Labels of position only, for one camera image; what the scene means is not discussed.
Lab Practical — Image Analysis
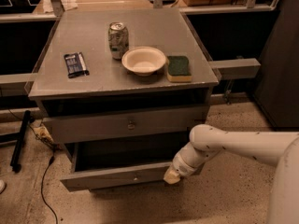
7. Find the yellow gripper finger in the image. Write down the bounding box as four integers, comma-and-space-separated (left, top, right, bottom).
164, 166, 180, 185

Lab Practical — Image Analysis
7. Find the grey drawer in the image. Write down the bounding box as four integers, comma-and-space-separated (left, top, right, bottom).
61, 140, 185, 191
44, 105, 209, 144

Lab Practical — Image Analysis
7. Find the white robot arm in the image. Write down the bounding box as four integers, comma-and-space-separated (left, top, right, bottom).
164, 124, 299, 224

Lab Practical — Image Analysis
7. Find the grey top drawer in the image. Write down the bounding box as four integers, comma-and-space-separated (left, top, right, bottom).
44, 105, 209, 144

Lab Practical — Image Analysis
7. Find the grey drawer cabinet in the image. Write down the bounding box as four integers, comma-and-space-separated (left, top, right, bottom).
29, 8, 218, 191

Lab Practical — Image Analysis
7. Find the green yellow sponge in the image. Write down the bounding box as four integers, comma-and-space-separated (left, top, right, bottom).
166, 56, 192, 82

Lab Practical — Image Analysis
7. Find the white paper bowl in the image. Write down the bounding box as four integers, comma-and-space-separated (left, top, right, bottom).
121, 47, 166, 77

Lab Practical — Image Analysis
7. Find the dark cabinet at right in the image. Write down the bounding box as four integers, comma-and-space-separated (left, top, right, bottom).
253, 0, 299, 131

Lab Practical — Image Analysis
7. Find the white power strip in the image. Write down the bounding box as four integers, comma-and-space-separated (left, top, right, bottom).
34, 126, 53, 143

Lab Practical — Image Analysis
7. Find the blue snack packet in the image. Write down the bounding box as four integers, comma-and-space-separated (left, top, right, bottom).
64, 52, 89, 78

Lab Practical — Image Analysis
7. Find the green soda can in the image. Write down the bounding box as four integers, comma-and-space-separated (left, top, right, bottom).
108, 22, 129, 60

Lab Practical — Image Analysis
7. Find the black bar on floor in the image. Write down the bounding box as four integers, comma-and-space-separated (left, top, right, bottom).
10, 110, 31, 173

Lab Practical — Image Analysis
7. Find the white crumpled cloth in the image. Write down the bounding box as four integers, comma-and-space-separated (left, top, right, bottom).
61, 0, 78, 10

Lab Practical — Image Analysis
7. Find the black floor cable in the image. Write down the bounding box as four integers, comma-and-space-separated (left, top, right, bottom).
40, 154, 59, 224

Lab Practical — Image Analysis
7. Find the grey side rail beam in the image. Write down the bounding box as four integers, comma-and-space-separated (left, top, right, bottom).
209, 58, 261, 80

